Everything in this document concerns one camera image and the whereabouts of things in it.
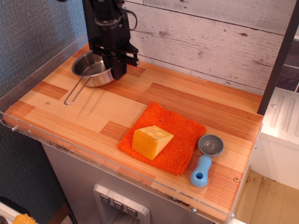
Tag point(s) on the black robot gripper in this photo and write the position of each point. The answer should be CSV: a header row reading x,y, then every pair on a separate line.
x,y
112,38

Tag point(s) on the small steel pot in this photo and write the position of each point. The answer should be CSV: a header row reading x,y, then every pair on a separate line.
x,y
91,71

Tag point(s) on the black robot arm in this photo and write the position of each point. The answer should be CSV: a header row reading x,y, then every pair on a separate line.
x,y
107,10

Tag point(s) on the yellow toy cheese wedge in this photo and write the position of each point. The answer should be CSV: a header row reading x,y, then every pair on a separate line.
x,y
150,141

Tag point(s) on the clear acrylic table guard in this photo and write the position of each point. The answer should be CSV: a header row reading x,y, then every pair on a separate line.
x,y
93,126

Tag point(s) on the orange knitted cloth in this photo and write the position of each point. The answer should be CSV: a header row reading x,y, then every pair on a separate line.
x,y
175,157

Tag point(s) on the blue grey toy scoop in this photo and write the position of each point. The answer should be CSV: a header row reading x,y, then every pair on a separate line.
x,y
210,146

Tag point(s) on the grey toy fridge cabinet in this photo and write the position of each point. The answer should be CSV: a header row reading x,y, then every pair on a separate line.
x,y
98,195

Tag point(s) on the orange black object bottom left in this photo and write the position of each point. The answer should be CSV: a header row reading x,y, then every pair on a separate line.
x,y
19,219

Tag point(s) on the white toy sink unit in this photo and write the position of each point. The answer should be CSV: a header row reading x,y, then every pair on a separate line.
x,y
276,151

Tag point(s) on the left dark frame post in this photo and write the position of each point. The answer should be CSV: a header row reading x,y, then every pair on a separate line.
x,y
90,23

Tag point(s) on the dark frame post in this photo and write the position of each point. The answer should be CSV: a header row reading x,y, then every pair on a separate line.
x,y
90,23
280,60

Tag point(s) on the right dark frame post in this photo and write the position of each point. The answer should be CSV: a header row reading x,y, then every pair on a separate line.
x,y
280,60

